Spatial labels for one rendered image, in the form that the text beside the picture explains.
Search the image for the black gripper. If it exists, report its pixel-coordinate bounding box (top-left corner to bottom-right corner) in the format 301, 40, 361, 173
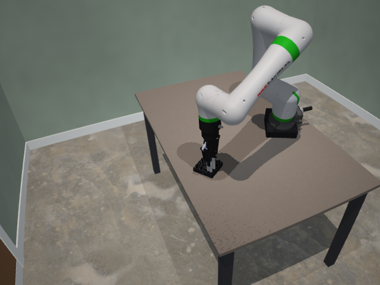
200, 131, 220, 172

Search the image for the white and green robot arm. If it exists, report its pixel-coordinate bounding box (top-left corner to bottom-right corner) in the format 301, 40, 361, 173
195, 5, 313, 133

